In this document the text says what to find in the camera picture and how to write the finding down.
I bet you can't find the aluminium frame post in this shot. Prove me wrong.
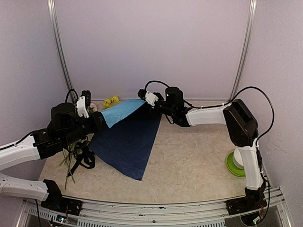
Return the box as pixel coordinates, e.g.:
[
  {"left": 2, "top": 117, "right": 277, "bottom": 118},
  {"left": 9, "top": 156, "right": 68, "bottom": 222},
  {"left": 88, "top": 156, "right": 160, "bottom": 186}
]
[
  {"left": 47, "top": 0, "right": 74, "bottom": 90},
  {"left": 229, "top": 0, "right": 257, "bottom": 100}
]

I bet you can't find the white ceramic bowl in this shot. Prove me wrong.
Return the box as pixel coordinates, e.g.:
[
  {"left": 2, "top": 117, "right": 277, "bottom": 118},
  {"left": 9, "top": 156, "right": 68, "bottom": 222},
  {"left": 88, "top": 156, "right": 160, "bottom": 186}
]
[{"left": 233, "top": 148, "right": 244, "bottom": 170}]

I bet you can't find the yellow fake flower stem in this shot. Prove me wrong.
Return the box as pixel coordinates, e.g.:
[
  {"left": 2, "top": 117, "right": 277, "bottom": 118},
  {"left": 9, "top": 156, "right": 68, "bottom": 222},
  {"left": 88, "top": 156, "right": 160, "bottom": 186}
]
[{"left": 103, "top": 96, "right": 120, "bottom": 109}]

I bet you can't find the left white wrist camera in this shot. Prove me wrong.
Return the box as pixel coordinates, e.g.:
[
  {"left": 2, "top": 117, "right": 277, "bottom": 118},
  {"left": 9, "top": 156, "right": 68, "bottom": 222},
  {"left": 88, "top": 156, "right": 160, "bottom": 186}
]
[{"left": 76, "top": 90, "right": 91, "bottom": 118}]

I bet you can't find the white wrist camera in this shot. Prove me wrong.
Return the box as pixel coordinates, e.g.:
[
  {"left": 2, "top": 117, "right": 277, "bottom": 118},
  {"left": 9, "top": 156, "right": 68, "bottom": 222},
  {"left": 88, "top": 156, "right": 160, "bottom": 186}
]
[
  {"left": 138, "top": 89, "right": 159, "bottom": 106},
  {"left": 76, "top": 90, "right": 91, "bottom": 118}
]

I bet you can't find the left aluminium frame post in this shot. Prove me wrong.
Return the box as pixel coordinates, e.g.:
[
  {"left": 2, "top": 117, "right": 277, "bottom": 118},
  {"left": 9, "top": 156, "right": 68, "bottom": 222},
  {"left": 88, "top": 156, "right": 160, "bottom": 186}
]
[{"left": 47, "top": 0, "right": 74, "bottom": 90}]

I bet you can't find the front aluminium rail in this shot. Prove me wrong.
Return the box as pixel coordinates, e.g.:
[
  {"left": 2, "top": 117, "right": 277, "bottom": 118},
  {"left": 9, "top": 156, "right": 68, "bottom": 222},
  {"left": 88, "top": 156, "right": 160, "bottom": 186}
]
[{"left": 22, "top": 188, "right": 288, "bottom": 227}]

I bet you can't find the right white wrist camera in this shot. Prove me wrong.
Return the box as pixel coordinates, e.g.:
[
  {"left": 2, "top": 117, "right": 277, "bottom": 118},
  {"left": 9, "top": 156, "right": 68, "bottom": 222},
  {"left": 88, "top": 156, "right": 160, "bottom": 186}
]
[{"left": 138, "top": 89, "right": 159, "bottom": 106}]

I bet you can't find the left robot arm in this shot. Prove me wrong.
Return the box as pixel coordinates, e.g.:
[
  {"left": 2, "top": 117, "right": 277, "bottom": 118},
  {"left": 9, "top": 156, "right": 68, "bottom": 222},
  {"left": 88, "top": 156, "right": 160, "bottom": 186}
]
[{"left": 0, "top": 103, "right": 106, "bottom": 215}]

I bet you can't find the blue wrapping paper sheet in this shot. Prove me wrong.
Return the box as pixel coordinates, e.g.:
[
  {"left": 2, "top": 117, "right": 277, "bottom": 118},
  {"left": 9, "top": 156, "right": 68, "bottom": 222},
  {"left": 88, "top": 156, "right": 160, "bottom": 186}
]
[{"left": 90, "top": 99, "right": 162, "bottom": 181}]

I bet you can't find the black ribbon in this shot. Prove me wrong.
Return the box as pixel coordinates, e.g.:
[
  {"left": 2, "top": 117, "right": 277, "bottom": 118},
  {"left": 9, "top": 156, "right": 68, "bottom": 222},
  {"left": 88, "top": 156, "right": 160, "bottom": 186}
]
[{"left": 67, "top": 140, "right": 96, "bottom": 177}]

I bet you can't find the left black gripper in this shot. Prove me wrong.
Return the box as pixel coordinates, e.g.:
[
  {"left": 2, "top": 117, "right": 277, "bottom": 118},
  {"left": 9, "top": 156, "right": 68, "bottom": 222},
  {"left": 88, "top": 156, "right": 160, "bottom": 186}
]
[{"left": 62, "top": 111, "right": 109, "bottom": 147}]

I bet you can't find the pink fake rose bunch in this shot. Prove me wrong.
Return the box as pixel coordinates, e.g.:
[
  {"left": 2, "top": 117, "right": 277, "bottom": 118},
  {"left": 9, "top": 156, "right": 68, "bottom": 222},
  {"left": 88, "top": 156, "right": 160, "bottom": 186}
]
[{"left": 58, "top": 101, "right": 99, "bottom": 190}]

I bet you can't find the green plate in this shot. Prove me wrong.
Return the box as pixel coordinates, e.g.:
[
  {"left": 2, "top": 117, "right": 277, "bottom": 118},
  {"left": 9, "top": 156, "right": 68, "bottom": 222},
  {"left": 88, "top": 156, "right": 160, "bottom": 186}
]
[{"left": 226, "top": 152, "right": 245, "bottom": 177}]

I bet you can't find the right aluminium frame post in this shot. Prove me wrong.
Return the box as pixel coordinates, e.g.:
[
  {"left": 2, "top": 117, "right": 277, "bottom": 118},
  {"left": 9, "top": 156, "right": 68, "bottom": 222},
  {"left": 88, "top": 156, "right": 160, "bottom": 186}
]
[{"left": 229, "top": 0, "right": 257, "bottom": 100}]

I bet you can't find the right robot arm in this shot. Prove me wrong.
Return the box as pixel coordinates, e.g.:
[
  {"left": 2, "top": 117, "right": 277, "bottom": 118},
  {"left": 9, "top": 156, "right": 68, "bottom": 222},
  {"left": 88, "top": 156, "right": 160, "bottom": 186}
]
[{"left": 138, "top": 87, "right": 267, "bottom": 215}]

